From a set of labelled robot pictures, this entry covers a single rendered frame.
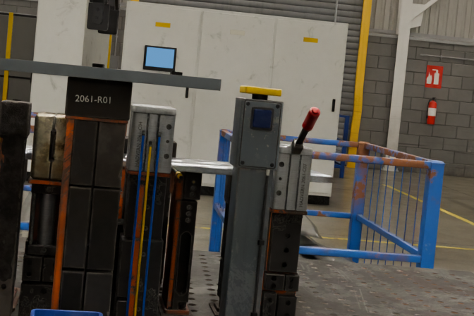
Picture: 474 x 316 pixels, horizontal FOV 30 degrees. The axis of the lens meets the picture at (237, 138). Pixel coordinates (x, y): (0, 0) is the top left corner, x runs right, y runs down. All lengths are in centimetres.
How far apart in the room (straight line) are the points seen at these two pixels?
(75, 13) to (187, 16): 118
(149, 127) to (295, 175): 28
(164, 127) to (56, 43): 799
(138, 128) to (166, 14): 798
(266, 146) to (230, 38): 813
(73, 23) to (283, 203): 799
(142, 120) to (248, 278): 33
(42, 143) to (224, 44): 802
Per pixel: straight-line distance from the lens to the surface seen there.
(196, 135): 952
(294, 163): 160
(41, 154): 156
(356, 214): 474
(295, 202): 161
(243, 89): 144
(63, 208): 141
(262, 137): 142
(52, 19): 955
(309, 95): 965
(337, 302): 203
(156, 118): 155
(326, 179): 174
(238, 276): 145
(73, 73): 136
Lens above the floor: 115
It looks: 3 degrees down
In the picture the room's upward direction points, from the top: 5 degrees clockwise
